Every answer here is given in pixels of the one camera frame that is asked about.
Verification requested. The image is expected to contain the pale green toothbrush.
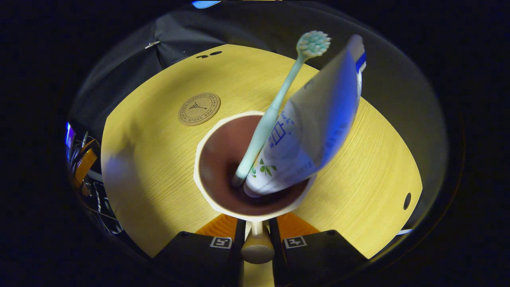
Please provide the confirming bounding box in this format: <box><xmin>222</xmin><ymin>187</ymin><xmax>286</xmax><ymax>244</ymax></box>
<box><xmin>232</xmin><ymin>31</ymin><xmax>332</xmax><ymax>188</ymax></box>

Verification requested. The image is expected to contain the white toothpaste tube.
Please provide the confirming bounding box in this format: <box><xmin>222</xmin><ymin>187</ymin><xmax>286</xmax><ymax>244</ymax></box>
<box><xmin>243</xmin><ymin>34</ymin><xmax>366</xmax><ymax>199</ymax></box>

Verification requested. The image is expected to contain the black backdrop cloth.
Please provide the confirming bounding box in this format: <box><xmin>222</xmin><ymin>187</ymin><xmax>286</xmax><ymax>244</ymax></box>
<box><xmin>70</xmin><ymin>0</ymin><xmax>449</xmax><ymax>240</ymax></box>

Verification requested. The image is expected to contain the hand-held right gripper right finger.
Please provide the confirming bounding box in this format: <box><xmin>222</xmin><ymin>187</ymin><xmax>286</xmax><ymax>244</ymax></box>
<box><xmin>269</xmin><ymin>212</ymin><xmax>369</xmax><ymax>287</ymax></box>

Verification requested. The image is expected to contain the beige cup with handle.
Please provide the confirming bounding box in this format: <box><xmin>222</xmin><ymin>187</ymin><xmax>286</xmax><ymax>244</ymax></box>
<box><xmin>193</xmin><ymin>111</ymin><xmax>317</xmax><ymax>264</ymax></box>

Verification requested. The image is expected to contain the round brown coaster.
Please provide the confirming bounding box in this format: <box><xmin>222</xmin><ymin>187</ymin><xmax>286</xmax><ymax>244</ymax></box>
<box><xmin>178</xmin><ymin>92</ymin><xmax>221</xmax><ymax>127</ymax></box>

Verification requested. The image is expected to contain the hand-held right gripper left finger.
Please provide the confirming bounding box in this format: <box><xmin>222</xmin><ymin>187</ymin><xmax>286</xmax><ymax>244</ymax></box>
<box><xmin>151</xmin><ymin>214</ymin><xmax>247</xmax><ymax>287</ymax></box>

